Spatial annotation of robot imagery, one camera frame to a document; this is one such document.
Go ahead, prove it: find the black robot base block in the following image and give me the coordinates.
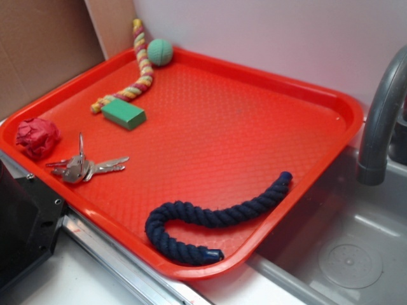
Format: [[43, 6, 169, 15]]
[[1, 163, 66, 292]]

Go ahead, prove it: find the red plastic tray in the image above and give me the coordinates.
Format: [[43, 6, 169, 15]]
[[1, 49, 363, 280]]

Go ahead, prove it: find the green rectangular block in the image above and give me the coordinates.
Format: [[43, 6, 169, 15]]
[[102, 98, 147, 130]]

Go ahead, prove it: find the green rubber ball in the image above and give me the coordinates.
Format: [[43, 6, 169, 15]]
[[147, 39, 174, 66]]

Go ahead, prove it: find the silver key bunch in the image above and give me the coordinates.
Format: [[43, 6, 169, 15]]
[[45, 132, 130, 184]]

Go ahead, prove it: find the crumpled red paper ball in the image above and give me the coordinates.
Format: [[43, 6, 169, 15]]
[[16, 118, 61, 159]]

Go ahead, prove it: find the grey plastic sink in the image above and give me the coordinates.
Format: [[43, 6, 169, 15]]
[[192, 137, 406, 304]]

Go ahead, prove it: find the grey curved faucet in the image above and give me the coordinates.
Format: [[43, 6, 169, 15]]
[[355, 46, 406, 186]]

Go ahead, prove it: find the brown cardboard panel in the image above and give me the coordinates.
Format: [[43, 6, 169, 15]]
[[1, 1, 135, 119]]

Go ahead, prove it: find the dark blue thick rope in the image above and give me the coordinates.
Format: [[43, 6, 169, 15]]
[[145, 171, 293, 267]]

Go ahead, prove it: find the multicolour braided rope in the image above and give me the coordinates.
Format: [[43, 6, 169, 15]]
[[90, 18, 155, 114]]

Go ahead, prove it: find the silver metal rail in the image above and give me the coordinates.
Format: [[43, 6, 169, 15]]
[[0, 149, 214, 305]]

